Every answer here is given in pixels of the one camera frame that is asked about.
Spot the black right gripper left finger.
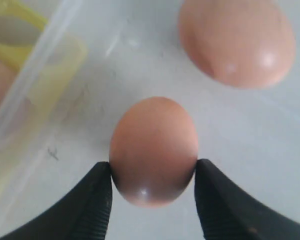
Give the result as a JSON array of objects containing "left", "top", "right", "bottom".
[{"left": 1, "top": 161, "right": 113, "bottom": 240}]

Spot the clear plastic container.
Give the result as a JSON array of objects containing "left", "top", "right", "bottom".
[{"left": 0, "top": 0, "right": 300, "bottom": 240}]

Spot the yellow plastic egg tray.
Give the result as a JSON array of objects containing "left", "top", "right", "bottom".
[{"left": 0, "top": 0, "right": 87, "bottom": 137}]

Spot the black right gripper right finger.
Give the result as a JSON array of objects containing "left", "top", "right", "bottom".
[{"left": 194, "top": 159, "right": 300, "bottom": 240}]

